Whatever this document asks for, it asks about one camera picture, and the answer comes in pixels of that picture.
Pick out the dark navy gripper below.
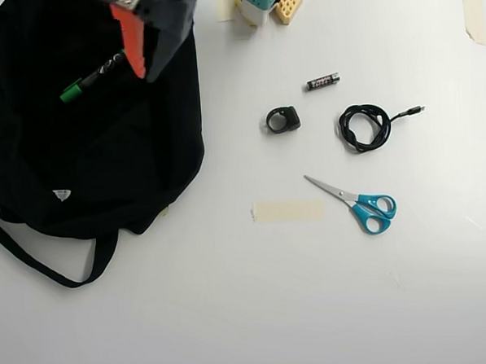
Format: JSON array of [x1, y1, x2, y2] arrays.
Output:
[[108, 0, 204, 86]]

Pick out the green capped black marker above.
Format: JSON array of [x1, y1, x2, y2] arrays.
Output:
[[57, 49, 130, 105]]

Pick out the black fabric bag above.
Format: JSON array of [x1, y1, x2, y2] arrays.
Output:
[[0, 0, 213, 292]]

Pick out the beige masking tape strip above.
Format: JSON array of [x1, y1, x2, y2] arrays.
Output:
[[216, 0, 238, 24], [461, 0, 486, 49], [250, 197, 326, 226]]

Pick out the black AA battery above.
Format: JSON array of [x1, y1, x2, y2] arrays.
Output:
[[304, 72, 342, 93]]

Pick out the black plastic ring clamp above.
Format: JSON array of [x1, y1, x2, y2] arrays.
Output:
[[263, 105, 302, 135]]

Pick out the black coiled USB cable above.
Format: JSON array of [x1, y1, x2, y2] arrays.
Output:
[[336, 101, 429, 156]]

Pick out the teal handled scissors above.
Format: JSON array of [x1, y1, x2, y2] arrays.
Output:
[[303, 169, 399, 239]]

